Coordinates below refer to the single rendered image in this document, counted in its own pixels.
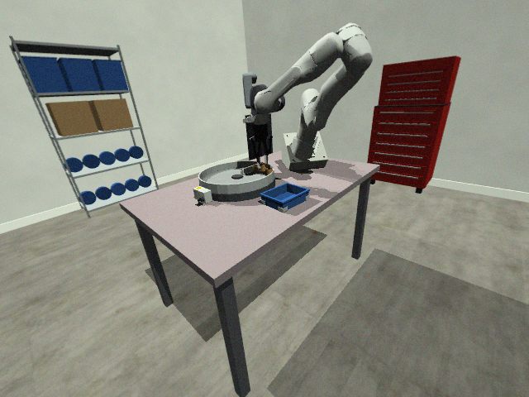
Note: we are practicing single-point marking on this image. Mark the blue crate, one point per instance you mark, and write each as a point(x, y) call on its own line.
point(284, 197)

